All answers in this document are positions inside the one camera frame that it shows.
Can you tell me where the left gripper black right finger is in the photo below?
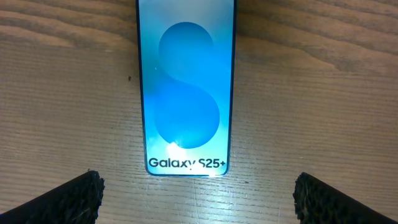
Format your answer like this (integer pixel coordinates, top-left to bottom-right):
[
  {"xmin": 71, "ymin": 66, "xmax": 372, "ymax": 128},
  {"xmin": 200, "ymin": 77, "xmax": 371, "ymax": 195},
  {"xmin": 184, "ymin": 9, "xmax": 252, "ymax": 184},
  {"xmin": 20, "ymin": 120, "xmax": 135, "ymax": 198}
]
[{"xmin": 293, "ymin": 172, "xmax": 395, "ymax": 224}]

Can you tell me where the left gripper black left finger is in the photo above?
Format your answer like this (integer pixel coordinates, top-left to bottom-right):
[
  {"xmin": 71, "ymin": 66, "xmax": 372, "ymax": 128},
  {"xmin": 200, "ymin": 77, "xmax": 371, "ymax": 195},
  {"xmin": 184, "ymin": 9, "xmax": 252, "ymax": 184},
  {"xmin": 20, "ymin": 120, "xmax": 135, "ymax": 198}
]
[{"xmin": 1, "ymin": 170, "xmax": 105, "ymax": 224}]

